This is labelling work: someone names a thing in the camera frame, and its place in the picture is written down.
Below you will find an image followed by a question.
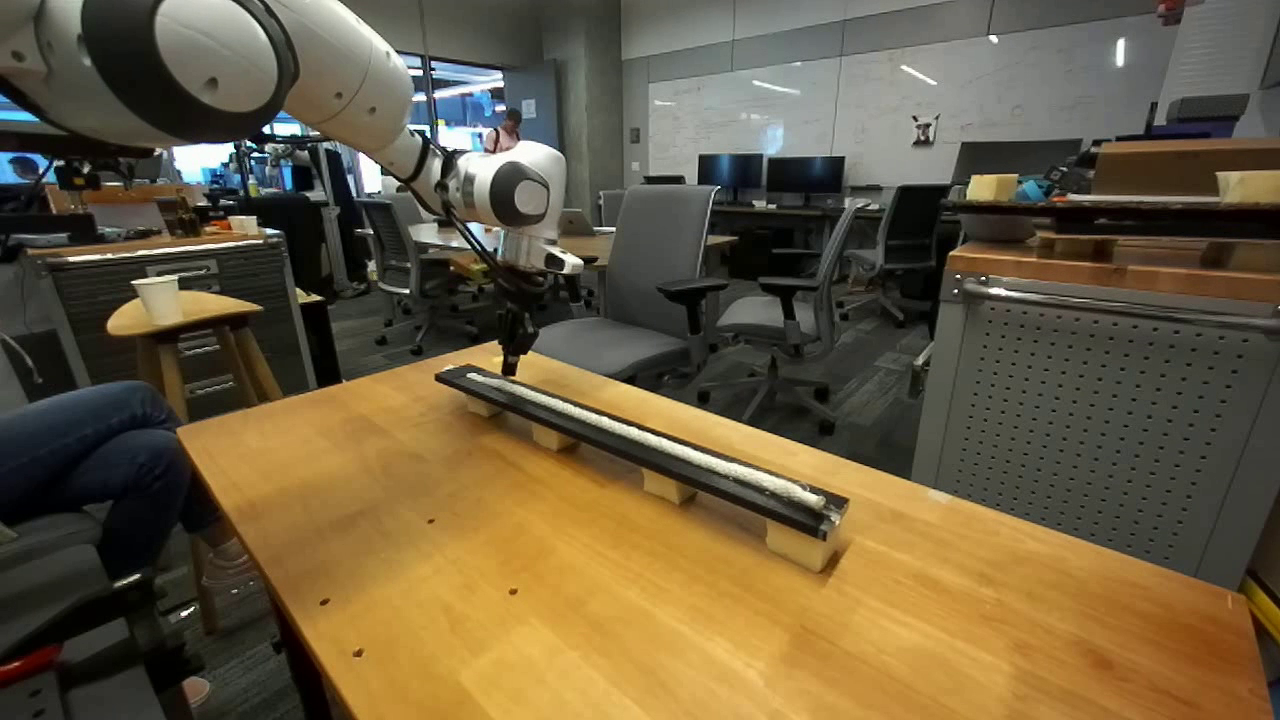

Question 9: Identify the grey office chair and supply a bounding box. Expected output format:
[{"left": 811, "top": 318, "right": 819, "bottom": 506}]
[
  {"left": 531, "top": 180, "right": 738, "bottom": 393},
  {"left": 716, "top": 195, "right": 874, "bottom": 430}
]

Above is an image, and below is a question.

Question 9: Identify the yellow bar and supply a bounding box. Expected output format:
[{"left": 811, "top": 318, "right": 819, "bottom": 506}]
[{"left": 1241, "top": 570, "right": 1280, "bottom": 648}]

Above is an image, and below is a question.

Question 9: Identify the round wooden stool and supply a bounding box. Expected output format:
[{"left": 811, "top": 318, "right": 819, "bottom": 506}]
[{"left": 102, "top": 287, "right": 292, "bottom": 428}]

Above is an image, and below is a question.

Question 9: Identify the distant person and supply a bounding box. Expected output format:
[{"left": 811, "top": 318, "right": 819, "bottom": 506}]
[{"left": 480, "top": 103, "right": 530, "bottom": 159}]

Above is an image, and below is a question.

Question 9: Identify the black mesh office chair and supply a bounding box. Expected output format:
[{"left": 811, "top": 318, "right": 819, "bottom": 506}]
[{"left": 352, "top": 192, "right": 445, "bottom": 357}]

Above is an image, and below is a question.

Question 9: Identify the black tray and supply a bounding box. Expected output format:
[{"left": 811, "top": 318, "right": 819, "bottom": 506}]
[{"left": 938, "top": 192, "right": 1280, "bottom": 242}]

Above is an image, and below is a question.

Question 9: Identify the brown cardboard box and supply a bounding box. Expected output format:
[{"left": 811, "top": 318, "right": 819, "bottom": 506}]
[{"left": 1090, "top": 134, "right": 1280, "bottom": 201}]

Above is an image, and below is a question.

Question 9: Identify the yellow foam block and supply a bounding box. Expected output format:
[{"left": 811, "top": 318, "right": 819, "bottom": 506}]
[
  {"left": 1214, "top": 169, "right": 1280, "bottom": 209},
  {"left": 961, "top": 169, "right": 1024, "bottom": 209}
]

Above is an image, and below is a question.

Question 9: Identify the person's leg in jeans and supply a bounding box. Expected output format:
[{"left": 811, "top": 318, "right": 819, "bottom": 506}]
[{"left": 0, "top": 375, "right": 195, "bottom": 584}]

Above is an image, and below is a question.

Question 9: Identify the black computer monitor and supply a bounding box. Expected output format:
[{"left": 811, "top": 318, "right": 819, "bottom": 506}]
[
  {"left": 765, "top": 151, "right": 847, "bottom": 209},
  {"left": 691, "top": 151, "right": 768, "bottom": 209}
]

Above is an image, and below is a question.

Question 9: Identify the dark drawer cabinet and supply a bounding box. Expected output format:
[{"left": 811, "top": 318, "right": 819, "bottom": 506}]
[{"left": 19, "top": 227, "right": 321, "bottom": 425}]

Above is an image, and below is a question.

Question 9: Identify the long black grooved rail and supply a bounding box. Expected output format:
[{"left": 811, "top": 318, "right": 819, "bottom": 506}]
[{"left": 433, "top": 361, "right": 851, "bottom": 544}]

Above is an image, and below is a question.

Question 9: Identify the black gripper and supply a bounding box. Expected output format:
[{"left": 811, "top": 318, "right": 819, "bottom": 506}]
[{"left": 472, "top": 254, "right": 558, "bottom": 384}]

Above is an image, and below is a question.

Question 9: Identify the red chair part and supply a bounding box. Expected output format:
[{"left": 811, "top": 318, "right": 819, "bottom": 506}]
[{"left": 0, "top": 641, "right": 67, "bottom": 691}]

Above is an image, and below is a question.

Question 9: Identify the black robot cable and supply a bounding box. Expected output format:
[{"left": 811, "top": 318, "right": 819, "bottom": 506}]
[{"left": 419, "top": 162, "right": 537, "bottom": 317}]

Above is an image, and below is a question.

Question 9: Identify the white paper cup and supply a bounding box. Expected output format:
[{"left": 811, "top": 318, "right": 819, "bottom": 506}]
[{"left": 129, "top": 271, "right": 190, "bottom": 324}]

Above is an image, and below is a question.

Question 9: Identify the grey perforated metal cabinet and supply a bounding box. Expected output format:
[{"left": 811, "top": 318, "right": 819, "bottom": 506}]
[{"left": 911, "top": 235, "right": 1280, "bottom": 592}]

